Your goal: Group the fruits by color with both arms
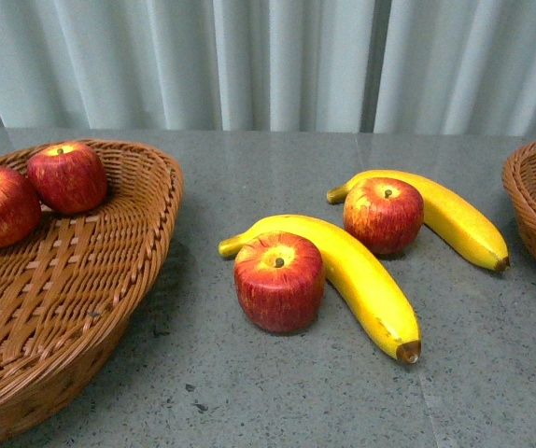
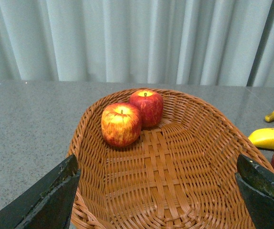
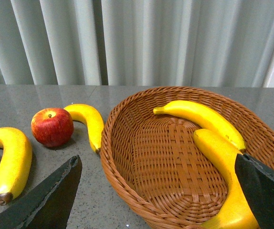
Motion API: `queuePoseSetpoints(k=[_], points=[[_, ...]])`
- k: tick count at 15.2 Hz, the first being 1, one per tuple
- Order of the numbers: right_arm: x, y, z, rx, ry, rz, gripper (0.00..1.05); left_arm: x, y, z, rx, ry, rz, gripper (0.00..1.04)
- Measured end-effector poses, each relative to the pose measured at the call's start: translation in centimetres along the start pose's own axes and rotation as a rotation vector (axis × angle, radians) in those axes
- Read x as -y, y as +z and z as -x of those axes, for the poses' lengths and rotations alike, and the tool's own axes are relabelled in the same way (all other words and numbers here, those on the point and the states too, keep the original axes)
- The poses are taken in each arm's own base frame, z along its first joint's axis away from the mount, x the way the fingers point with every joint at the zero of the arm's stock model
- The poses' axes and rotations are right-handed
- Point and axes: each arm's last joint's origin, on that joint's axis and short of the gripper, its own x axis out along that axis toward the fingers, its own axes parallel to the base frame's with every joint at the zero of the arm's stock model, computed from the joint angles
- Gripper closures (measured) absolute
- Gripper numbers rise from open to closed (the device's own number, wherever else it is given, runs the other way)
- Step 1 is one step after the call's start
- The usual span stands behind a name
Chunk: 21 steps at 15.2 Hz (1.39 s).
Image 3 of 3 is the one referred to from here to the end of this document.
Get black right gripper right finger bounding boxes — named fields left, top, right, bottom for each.
left=234, top=154, right=274, bottom=229

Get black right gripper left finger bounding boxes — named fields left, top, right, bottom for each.
left=0, top=155, right=82, bottom=229

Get red apple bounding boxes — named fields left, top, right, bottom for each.
left=31, top=108, right=74, bottom=147

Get yellow banana with green stem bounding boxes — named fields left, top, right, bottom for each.
left=153, top=100, right=246, bottom=151

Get brown wicker basket right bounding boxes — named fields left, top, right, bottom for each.
left=100, top=87, right=274, bottom=229

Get grey pleated curtain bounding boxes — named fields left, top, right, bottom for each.
left=0, top=0, right=274, bottom=87

